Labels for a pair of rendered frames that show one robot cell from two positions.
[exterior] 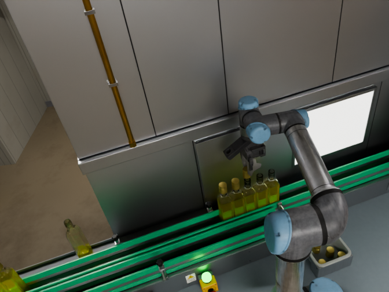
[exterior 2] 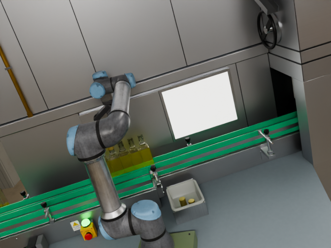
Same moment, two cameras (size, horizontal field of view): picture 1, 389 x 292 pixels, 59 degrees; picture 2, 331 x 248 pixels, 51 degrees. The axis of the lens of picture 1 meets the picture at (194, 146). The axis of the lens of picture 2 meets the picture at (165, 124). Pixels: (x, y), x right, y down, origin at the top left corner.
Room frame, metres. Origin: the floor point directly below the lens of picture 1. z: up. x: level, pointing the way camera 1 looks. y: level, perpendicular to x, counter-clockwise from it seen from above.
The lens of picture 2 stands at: (-0.64, -0.74, 1.89)
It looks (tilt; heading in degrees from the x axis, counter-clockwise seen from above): 22 degrees down; 9
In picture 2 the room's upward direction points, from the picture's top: 17 degrees counter-clockwise
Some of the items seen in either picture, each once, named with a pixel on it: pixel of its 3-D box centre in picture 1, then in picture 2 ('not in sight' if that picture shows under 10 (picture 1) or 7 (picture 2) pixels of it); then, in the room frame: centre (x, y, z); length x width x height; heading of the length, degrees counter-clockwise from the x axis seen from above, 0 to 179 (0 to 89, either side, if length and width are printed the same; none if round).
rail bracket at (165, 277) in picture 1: (164, 274); (47, 215); (0.79, 0.22, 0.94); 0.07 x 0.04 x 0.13; 12
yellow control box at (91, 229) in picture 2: (208, 283); (88, 230); (0.81, 0.05, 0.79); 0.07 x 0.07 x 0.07; 12
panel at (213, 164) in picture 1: (287, 142); (162, 117); (1.24, -0.44, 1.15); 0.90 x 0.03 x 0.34; 102
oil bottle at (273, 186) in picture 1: (271, 194); (148, 159); (1.08, -0.32, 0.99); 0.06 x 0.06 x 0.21; 13
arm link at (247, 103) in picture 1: (248, 112); (102, 82); (1.06, -0.22, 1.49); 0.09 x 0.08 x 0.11; 1
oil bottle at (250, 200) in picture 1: (248, 202); (128, 165); (1.06, -0.20, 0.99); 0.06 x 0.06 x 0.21; 13
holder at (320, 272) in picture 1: (316, 243); (185, 198); (0.91, -0.49, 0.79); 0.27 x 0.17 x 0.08; 12
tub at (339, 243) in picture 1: (320, 246); (185, 200); (0.89, -0.49, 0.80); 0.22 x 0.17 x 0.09; 12
